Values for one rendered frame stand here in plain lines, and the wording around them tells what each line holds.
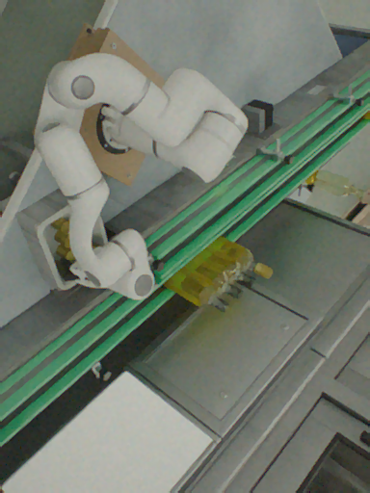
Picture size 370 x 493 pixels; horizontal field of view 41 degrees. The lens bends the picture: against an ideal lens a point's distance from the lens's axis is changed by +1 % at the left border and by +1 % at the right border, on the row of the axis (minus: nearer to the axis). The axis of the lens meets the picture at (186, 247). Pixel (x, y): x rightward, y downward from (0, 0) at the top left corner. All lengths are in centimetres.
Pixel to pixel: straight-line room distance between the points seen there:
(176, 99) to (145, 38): 41
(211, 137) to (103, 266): 34
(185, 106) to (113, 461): 83
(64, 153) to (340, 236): 114
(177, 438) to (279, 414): 26
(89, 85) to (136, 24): 46
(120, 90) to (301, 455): 92
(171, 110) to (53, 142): 23
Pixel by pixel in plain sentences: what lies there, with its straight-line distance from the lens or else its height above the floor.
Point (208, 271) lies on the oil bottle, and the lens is 140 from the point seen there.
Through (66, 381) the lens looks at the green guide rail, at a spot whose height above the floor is 95.
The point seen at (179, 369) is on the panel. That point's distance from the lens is 138.
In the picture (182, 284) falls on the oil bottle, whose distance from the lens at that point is 137.
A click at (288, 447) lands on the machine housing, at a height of 144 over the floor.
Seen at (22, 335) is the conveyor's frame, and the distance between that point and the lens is 133.
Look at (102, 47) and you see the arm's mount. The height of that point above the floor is 84.
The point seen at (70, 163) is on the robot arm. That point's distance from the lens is 94.
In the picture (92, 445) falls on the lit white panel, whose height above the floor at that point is 109.
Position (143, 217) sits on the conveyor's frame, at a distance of 141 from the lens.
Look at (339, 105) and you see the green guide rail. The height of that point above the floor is 94.
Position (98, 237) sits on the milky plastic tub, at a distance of 133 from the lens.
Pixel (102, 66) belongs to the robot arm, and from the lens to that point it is 91.
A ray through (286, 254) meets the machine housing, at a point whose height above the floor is 106.
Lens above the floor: 172
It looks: 33 degrees down
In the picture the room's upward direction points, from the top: 118 degrees clockwise
